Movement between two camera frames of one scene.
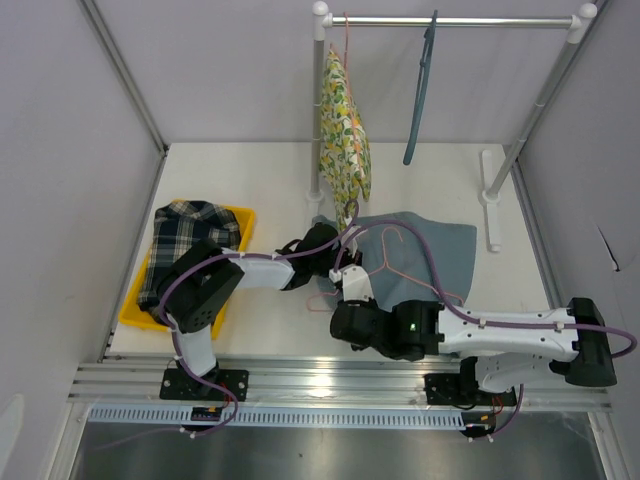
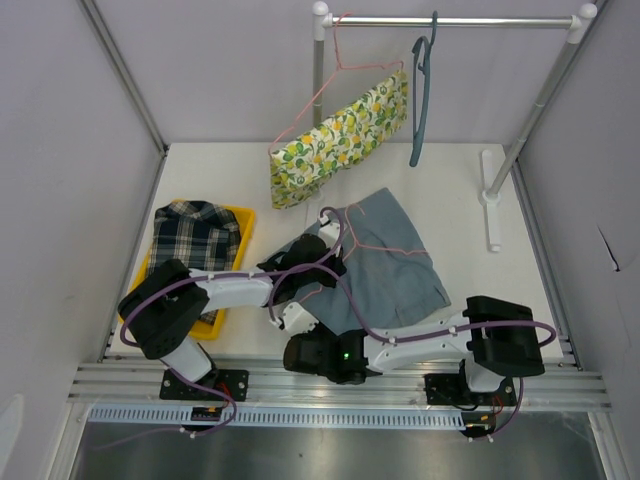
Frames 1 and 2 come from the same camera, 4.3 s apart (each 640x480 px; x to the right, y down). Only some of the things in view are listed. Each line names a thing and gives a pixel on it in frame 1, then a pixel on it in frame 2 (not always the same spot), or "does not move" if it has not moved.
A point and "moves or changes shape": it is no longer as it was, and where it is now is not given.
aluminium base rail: x=398 y=382 does not move
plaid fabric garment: x=178 y=226 does not move
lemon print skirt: x=345 y=150 moves or changes shape
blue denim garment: x=401 y=256 moves or changes shape
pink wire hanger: x=384 y=265 → x=378 y=247
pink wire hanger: x=353 y=100 → x=339 y=68
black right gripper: x=371 y=304 → x=320 y=328
